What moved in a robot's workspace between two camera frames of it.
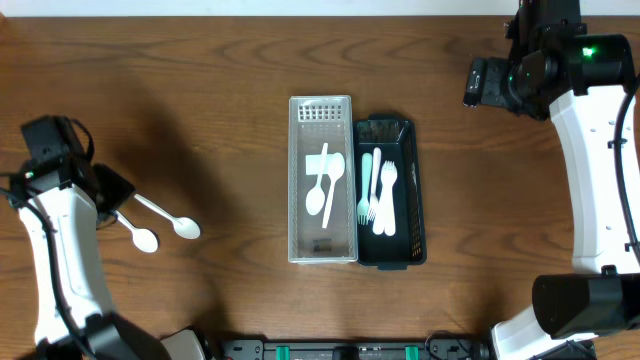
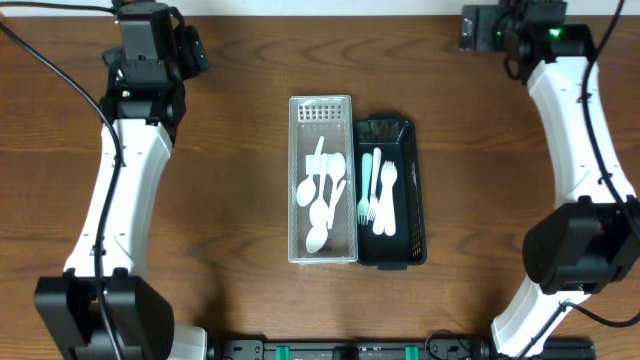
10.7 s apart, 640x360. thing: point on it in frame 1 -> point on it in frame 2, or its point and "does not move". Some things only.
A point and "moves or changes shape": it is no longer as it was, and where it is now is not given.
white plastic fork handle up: [389, 174] does not move
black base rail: [415, 349] does not move
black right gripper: [485, 80] -> [486, 40]
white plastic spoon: [184, 226] -> [317, 237]
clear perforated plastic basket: [322, 181] does not move
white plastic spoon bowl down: [316, 198] -> [307, 190]
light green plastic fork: [363, 206] does not move
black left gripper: [118, 187] -> [189, 58]
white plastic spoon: [143, 239] moves or changes shape
